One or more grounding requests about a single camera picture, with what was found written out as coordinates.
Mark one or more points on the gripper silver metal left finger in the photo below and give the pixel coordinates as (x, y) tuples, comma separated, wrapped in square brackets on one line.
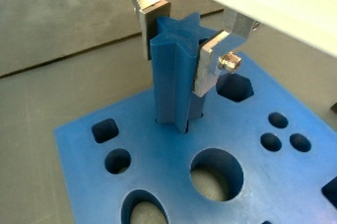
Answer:
[(148, 10)]

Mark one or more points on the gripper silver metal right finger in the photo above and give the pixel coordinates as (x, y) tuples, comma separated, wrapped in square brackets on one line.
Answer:
[(216, 54)]

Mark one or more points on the blue star-shaped peg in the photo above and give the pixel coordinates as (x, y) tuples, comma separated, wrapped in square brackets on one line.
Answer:
[(175, 55)]

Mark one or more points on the dark grey curved block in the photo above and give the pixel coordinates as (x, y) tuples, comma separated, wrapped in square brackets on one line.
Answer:
[(333, 108)]

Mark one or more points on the blue shape-sorting board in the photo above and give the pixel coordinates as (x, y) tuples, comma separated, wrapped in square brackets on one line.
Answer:
[(255, 163)]

